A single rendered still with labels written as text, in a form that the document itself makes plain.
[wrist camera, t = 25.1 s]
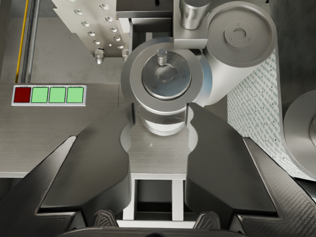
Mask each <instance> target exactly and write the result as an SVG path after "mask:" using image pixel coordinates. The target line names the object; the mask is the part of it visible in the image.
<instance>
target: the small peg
mask: <svg viewBox="0 0 316 237"><path fill-rule="evenodd" d="M166 60H167V51H166V50H165V49H164V48H160V49H158V51H157V61H158V64H159V65H165V64H166Z"/></svg>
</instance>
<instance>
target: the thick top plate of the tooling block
mask: <svg viewBox="0 0 316 237"><path fill-rule="evenodd" d="M52 1H53V3H54V4H55V5H56V7H57V8H58V10H59V11H60V12H61V14H62V15H63V16H64V18H65V19H66V20H67V22H68V23H69V24H70V26H71V27H72V28H73V30H74V31H75V32H76V34H77V35H78V36H79V38H80V39H81V40H82V42H83V43H84V44H85V46H86V47H87V48H88V50H89V51H90V53H91V54H92V55H93V57H95V50H97V49H100V50H103V51H105V57H122V50H124V49H129V42H123V40H122V37H121V34H120V31H119V28H118V26H117V23H116V14H117V13H116V0H52Z"/></svg>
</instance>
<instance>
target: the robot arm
mask: <svg viewBox="0 0 316 237"><path fill-rule="evenodd" d="M135 125H136V109H135V103H131V102H126V103H124V104H122V105H120V106H119V107H117V108H115V109H113V110H111V111H109V112H108V113H106V114H104V115H102V116H101V117H99V118H98V119H96V120H95V121H93V122H92V123H91V124H89V125H88V126H87V127H86V128H85V129H83V130H82V131H81V132H80V133H79V134H78V135H71V136H69V137H68V138H67V139H66V140H65V141H64V142H63V143H62V144H60V145H59V146H58V147H57V148H56V149H55V150H54V151H53V152H51V153H50V154H49V155H48V156H47V157H46V158H45V159H44V160H42V161H41V162H40V163H39V164H38V165H37V166H36V167H34V168H33V169H32V170H31V171H30V172H29V173H28V174H27V175H26V176H25V177H24V178H23V179H22V180H20V181H19V182H18V183H17V184H16V185H15V186H14V187H13V188H12V190H11V191H10V192H9V193H8V194H7V195H6V196H5V197H4V198H3V199H2V200H1V202H0V237H316V202H315V201H314V199H313V198H312V197H311V196H310V195H309V194H308V193H307V192H306V191H305V190H304V188H303V187H302V186H301V185H300V184H299V183H298V182H297V181H296V180H295V179H294V178H293V177H291V176H290V175H289V174H288V173H287V172H286V171H285V170H284V169H283V168H282V167H281V166H280V165H279V164H278V163H277V162H276V161H275V160H274V159H273V158H272V157H271V156H270V155H268V154H267V153H266V152H265V151H264V150H263V149H262V148H261V147H260V146H259V145H258V144H257V143H256V142H255V141H254V140H252V139H251V138H250V137H243V136H242V135H241V134H240V133H239V132H238V131H237V130H236V129H234V128H233V127H232V126H231V125H230V124H229V123H227V122H226V121H225V120H223V119H221V118H220V117H218V116H217V115H215V114H213V113H212V112H210V111H208V110H207V109H205V108H203V107H202V106H200V105H198V104H197V103H194V102H190V103H186V110H185V126H187V128H188V129H189V141H188V147H189V148H190V150H191V153H190V154H189V155H188V160H187V170H186V180H185V203H186V205H187V207H188V208H189V209H191V210H192V211H193V212H195V213H196V214H197V215H199V217H198V219H197V221H196V222H195V224H194V226H193V228H192V229H191V228H144V227H120V226H119V225H118V223H117V220H116V218H115V215H116V214H118V213H119V212H121V211H122V210H124V209H125V208H126V207H128V206H129V204H130V203H131V199H132V178H131V169H130V161H129V154H128V153H127V151H128V149H129V148H130V147H131V135H130V130H131V129H132V127H133V126H135Z"/></svg>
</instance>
